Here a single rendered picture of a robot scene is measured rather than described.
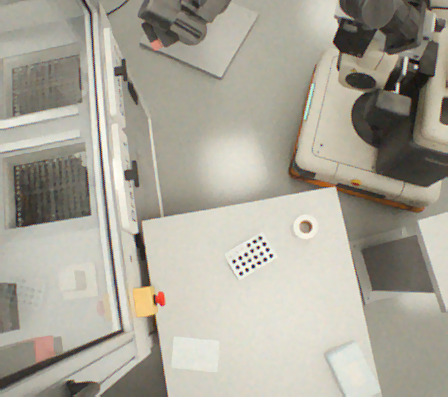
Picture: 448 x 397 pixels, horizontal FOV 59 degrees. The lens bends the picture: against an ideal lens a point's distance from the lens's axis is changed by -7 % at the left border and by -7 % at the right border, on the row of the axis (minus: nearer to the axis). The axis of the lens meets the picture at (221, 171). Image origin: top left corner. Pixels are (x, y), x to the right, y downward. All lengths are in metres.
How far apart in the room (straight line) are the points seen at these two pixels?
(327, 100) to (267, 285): 0.97
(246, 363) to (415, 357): 1.11
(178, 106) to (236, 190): 0.52
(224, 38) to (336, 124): 0.81
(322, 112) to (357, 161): 0.26
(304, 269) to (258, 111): 1.11
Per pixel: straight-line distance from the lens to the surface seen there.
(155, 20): 0.79
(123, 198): 1.09
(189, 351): 1.21
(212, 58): 2.23
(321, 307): 1.23
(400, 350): 2.13
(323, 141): 1.82
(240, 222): 1.21
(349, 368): 1.22
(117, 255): 1.01
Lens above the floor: 1.96
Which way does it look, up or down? 75 degrees down
